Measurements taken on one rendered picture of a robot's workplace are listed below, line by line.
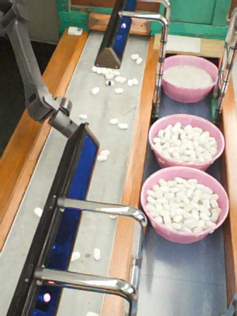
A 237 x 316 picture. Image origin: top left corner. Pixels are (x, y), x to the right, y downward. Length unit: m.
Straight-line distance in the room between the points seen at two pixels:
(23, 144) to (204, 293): 0.75
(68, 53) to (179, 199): 0.93
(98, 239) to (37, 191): 0.26
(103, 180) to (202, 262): 0.40
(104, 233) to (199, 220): 0.29
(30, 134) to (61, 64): 0.47
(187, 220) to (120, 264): 0.26
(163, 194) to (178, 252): 0.19
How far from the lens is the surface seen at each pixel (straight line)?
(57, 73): 1.76
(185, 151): 1.44
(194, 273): 1.22
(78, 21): 2.10
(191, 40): 2.02
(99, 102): 1.63
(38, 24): 3.33
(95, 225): 1.20
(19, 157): 1.38
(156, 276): 1.19
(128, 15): 1.42
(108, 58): 1.25
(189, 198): 1.31
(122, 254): 1.12
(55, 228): 0.75
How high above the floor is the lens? 1.71
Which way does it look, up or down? 45 degrees down
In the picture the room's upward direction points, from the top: 3 degrees clockwise
